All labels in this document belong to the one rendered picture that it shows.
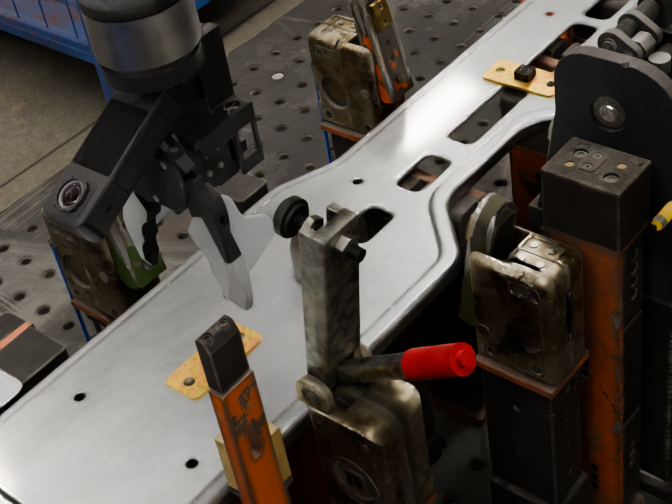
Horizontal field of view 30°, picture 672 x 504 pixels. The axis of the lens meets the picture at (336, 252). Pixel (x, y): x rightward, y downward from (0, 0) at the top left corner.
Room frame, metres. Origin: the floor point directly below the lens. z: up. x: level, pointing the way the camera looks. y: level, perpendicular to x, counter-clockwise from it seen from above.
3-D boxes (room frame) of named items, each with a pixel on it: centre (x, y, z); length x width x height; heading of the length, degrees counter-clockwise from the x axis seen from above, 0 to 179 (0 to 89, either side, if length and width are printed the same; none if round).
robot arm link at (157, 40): (0.77, 0.10, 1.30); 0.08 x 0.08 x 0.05
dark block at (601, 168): (0.76, -0.21, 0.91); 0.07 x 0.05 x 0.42; 44
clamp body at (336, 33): (1.15, -0.06, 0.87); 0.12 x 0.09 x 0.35; 44
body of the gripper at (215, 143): (0.77, 0.09, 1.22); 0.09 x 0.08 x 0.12; 134
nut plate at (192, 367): (0.75, 0.11, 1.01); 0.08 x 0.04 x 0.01; 134
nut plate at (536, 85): (1.07, -0.22, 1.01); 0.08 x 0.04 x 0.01; 44
